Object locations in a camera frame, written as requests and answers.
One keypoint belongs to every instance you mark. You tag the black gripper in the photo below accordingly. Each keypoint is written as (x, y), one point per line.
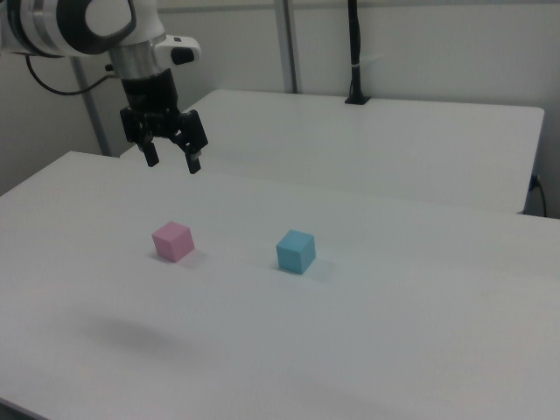
(149, 94)

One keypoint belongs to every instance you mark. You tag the blue foam cube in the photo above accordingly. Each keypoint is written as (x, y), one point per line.
(295, 254)

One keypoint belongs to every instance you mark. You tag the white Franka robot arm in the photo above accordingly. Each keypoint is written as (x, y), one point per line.
(109, 19)

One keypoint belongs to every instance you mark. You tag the pink foam cube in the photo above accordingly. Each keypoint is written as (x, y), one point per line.
(171, 245)

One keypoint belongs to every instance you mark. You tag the white side table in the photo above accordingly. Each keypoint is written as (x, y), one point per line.
(350, 144)

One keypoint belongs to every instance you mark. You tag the black camera stand pole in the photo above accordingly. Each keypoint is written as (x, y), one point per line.
(355, 52)

